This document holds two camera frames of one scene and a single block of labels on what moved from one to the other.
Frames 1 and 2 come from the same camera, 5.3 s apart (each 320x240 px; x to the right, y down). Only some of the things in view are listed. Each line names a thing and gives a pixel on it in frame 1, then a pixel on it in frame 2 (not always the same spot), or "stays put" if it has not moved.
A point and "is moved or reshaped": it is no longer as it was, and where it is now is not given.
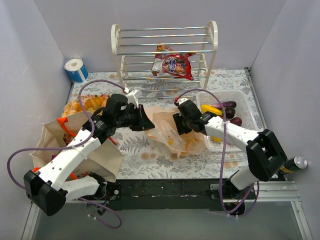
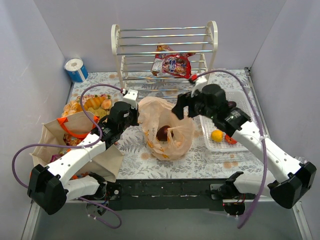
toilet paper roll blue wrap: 78,72 stays put
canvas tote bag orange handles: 52,137 stays put
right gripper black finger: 181,126 → 183,100
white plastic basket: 243,110 stays put
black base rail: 175,194 stays put
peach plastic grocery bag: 190,143 is moved or reshaped
